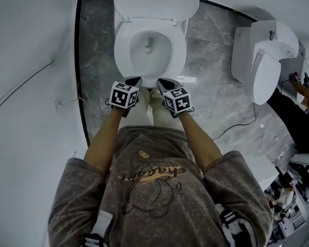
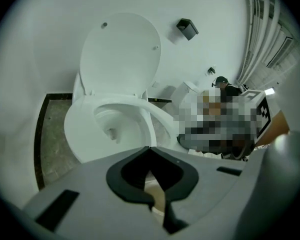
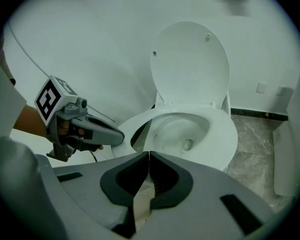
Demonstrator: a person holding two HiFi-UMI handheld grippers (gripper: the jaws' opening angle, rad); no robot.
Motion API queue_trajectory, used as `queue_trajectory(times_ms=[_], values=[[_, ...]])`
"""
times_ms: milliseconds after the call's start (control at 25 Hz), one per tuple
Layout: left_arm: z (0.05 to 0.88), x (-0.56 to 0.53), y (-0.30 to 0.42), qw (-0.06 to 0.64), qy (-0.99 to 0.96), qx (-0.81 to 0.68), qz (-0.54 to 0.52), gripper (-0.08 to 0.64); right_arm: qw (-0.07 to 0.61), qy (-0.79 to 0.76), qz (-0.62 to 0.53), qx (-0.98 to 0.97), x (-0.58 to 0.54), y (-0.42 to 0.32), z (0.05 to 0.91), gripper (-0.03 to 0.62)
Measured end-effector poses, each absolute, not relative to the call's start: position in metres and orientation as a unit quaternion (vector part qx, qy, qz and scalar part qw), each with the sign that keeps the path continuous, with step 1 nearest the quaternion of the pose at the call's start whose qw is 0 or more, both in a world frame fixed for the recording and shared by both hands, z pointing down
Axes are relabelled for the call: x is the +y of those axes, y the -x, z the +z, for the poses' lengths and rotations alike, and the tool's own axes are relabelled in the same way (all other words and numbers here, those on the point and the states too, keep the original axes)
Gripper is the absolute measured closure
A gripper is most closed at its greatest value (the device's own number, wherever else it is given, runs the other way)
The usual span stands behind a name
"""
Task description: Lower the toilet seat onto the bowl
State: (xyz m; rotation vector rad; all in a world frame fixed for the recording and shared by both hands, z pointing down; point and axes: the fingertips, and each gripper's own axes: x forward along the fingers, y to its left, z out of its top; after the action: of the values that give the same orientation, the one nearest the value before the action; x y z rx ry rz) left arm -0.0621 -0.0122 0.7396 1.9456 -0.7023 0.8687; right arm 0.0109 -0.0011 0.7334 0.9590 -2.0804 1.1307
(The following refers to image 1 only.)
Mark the white smart toilet closed lid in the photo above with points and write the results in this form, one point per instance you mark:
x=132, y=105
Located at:
x=265, y=71

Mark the cluttered equipment pile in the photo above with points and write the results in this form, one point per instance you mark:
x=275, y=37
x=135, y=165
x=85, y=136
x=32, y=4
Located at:
x=304, y=215

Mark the white round lid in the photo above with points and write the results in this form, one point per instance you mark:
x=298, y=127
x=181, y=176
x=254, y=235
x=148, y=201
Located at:
x=304, y=159

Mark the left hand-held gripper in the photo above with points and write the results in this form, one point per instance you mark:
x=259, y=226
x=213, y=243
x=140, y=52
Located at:
x=123, y=95

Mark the white platform block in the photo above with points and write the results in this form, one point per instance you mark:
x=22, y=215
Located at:
x=262, y=168

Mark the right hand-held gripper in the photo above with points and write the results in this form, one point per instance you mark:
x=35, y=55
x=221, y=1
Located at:
x=179, y=100

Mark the white wall socket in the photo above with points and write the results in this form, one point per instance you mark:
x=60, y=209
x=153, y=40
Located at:
x=58, y=104

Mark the cream trousers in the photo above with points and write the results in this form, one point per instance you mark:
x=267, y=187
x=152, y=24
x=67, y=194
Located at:
x=141, y=112

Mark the white toilet with tank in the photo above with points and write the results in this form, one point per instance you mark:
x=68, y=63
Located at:
x=307, y=60

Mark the person's right forearm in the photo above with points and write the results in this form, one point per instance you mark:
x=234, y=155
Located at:
x=198, y=138

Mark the grey printed t-shirt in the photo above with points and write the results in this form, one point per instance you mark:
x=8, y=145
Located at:
x=157, y=202

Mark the person's left forearm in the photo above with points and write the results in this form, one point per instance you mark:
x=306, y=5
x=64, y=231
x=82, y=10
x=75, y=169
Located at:
x=103, y=138

